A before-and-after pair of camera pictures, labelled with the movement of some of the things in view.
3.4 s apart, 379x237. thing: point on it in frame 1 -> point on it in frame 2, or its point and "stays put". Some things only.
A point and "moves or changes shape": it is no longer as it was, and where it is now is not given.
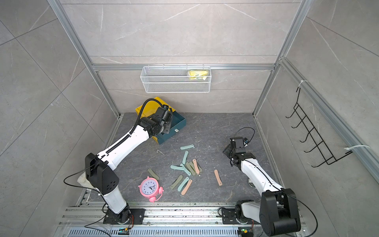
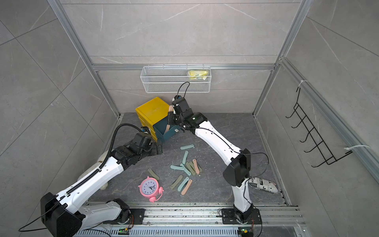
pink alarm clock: x=149 y=187 stays put
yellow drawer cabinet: x=150 y=107 stays put
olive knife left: x=153 y=174 stays put
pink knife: x=196 y=166 stays put
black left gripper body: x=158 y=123 -> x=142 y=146
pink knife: x=187 y=186 stays put
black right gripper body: x=228 y=152 -> x=174 y=119
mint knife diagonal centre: x=185 y=170 stays put
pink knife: x=217 y=177 moves or changes shape
